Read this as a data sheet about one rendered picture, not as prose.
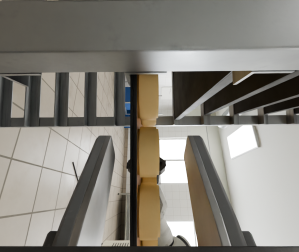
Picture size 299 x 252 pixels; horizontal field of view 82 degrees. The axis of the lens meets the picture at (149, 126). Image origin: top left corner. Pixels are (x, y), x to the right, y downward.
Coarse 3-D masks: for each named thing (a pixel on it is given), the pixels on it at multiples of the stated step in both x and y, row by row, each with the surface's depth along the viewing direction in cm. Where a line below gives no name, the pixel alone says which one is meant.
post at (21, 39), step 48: (48, 0) 9; (96, 0) 9; (144, 0) 9; (192, 0) 9; (240, 0) 9; (288, 0) 9; (0, 48) 9; (48, 48) 9; (96, 48) 9; (144, 48) 9; (192, 48) 9; (240, 48) 9; (288, 48) 9
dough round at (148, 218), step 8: (144, 184) 17; (152, 184) 17; (144, 192) 15; (152, 192) 15; (144, 200) 15; (152, 200) 15; (144, 208) 14; (152, 208) 14; (144, 216) 14; (152, 216) 14; (144, 224) 14; (152, 224) 14; (144, 232) 14; (152, 232) 14
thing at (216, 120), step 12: (12, 120) 54; (48, 120) 54; (72, 120) 54; (96, 120) 54; (108, 120) 54; (156, 120) 54; (168, 120) 54; (192, 120) 54; (216, 120) 54; (228, 120) 54; (240, 120) 54; (252, 120) 54; (276, 120) 54
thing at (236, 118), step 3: (231, 105) 53; (231, 108) 53; (231, 111) 53; (231, 114) 53; (231, 117) 53; (234, 117) 51; (237, 117) 54; (231, 120) 53; (234, 120) 51; (237, 120) 54; (231, 123) 53; (234, 123) 51; (237, 123) 54
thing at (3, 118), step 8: (0, 80) 54; (8, 80) 55; (0, 88) 54; (8, 88) 55; (0, 96) 54; (8, 96) 55; (0, 104) 54; (8, 104) 54; (0, 112) 54; (8, 112) 54; (0, 120) 53; (8, 120) 54
